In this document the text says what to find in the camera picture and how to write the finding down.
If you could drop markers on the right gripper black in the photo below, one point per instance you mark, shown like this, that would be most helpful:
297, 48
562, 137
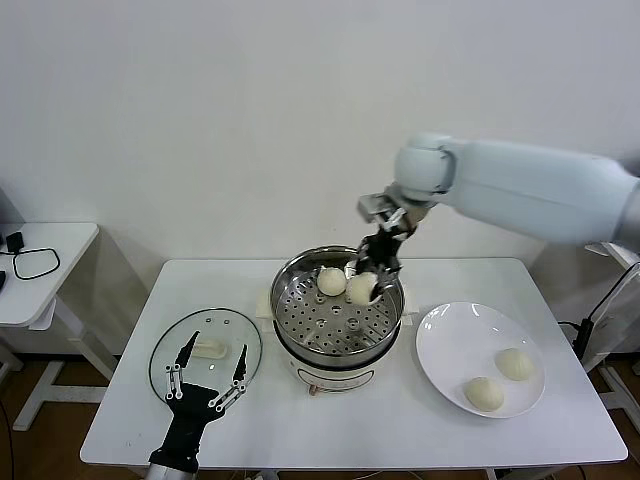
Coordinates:
384, 252

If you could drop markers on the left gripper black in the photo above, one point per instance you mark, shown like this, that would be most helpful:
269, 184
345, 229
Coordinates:
192, 412

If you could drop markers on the white steamed baozi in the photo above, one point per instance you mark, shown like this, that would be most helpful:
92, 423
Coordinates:
360, 291
330, 282
515, 365
484, 395

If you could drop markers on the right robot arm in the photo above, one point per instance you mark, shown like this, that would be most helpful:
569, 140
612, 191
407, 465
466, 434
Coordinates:
525, 185

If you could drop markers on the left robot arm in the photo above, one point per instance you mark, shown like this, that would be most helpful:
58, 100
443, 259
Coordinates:
170, 474

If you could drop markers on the steel perforated steamer basket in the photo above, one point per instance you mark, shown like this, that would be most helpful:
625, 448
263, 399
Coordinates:
325, 327

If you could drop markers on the white electric cooker base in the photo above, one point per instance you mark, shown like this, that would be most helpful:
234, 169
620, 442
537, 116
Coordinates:
335, 376

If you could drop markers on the white round plate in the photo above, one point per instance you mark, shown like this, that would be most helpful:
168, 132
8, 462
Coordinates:
460, 340

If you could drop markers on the black device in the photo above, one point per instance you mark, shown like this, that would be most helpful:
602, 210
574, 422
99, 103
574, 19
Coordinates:
3, 280

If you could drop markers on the small black charger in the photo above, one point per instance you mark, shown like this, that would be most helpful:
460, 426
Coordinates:
15, 241

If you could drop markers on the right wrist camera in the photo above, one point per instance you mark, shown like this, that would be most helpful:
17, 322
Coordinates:
377, 205

